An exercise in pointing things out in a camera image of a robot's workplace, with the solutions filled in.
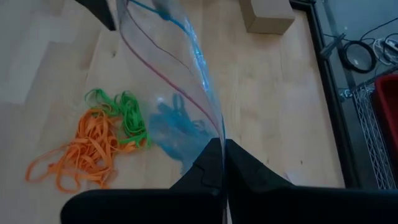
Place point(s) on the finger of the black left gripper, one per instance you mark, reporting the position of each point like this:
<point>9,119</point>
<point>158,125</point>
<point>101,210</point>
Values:
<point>99,12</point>

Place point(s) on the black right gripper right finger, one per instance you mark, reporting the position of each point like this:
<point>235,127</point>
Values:
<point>248,186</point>

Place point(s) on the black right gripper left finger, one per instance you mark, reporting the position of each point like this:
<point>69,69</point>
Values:
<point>202,180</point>

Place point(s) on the blue rubber band pile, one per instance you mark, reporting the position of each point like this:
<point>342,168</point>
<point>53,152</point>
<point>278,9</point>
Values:
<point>177,133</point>

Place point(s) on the clear plastic zipper bag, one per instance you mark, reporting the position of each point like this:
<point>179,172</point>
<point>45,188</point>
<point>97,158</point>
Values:
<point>161,62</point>

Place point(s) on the green rubber band pile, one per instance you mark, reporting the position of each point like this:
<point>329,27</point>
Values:
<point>130,115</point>

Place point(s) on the orange rubber band pile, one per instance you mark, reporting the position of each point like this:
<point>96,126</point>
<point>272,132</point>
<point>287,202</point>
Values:
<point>90,149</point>

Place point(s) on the red plastic bin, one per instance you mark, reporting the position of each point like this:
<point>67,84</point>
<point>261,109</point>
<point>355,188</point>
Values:
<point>388,109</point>

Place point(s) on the small brown cardboard box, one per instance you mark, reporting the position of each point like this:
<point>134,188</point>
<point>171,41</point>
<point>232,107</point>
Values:
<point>267,15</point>

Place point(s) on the white power strip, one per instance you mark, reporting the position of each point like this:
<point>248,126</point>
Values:
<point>385,46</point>

